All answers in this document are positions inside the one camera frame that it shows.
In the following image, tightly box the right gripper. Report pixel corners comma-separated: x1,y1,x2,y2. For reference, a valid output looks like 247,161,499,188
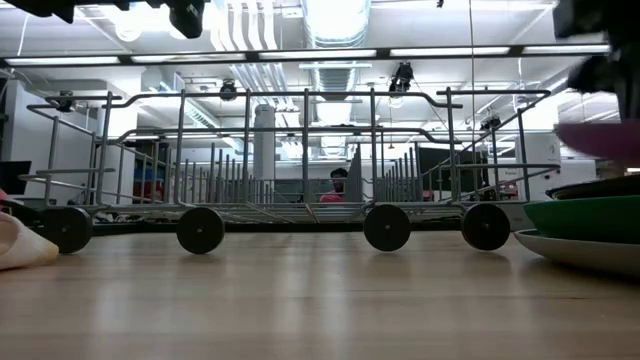
567,49,640,123

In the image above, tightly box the purple plate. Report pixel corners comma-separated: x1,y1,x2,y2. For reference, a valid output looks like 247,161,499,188
553,121,640,164

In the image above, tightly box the green plate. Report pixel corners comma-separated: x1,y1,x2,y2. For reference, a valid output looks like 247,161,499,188
522,193,640,245

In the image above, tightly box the large grey plate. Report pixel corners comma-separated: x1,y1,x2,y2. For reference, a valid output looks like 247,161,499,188
513,228,640,279

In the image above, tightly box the white cabinet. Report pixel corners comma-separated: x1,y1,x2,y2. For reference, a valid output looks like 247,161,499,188
514,132,562,202

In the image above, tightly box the white column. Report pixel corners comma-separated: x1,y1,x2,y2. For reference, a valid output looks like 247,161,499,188
252,103,277,181

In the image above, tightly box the grey box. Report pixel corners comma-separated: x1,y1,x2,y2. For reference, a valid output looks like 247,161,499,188
492,199,532,232

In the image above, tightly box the black monitor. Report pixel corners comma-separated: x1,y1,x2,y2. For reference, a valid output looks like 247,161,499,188
0,160,33,196
418,146,490,194

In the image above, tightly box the shelf with red bins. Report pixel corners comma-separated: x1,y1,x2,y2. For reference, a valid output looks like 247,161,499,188
132,167,167,204

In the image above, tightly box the person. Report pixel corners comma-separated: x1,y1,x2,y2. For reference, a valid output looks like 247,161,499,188
319,167,350,204

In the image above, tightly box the checked kitchen cloth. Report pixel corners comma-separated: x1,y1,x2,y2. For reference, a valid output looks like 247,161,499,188
0,209,60,272

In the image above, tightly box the silver ventilation duct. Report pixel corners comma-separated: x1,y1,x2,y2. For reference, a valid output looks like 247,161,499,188
299,0,374,126

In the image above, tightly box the thin hanging cable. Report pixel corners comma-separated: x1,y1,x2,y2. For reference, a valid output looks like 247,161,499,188
467,0,476,151

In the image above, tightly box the grey wire dish rack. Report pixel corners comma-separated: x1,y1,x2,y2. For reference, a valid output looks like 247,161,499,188
18,87,562,255

